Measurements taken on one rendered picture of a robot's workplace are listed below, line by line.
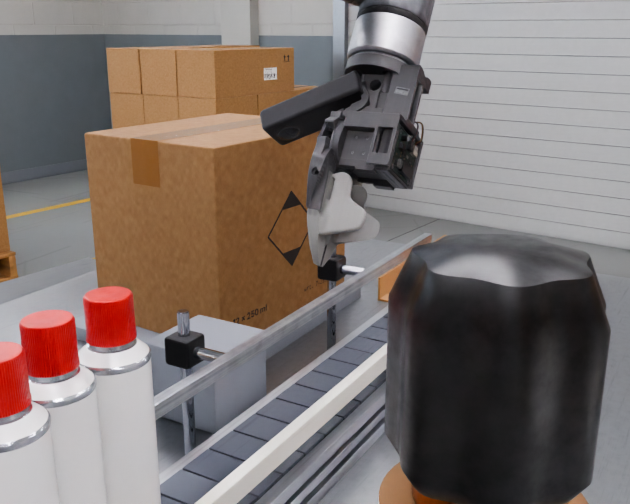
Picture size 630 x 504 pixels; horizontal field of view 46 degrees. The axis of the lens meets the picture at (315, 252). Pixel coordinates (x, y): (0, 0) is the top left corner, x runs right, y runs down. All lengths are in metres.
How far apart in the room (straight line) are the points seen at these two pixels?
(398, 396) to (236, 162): 0.67
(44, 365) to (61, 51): 6.56
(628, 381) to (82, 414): 0.72
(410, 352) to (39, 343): 0.27
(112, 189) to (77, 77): 6.06
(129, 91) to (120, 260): 3.45
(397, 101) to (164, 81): 3.58
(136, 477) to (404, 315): 0.32
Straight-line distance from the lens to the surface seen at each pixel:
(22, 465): 0.46
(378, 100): 0.76
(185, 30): 6.50
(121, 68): 4.53
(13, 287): 1.38
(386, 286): 1.24
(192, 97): 4.15
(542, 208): 4.86
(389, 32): 0.77
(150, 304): 1.05
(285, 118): 0.78
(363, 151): 0.73
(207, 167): 0.92
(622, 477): 0.83
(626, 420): 0.94
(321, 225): 0.72
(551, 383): 0.27
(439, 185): 5.12
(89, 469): 0.52
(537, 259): 0.28
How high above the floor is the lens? 1.26
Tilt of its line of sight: 17 degrees down
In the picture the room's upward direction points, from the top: straight up
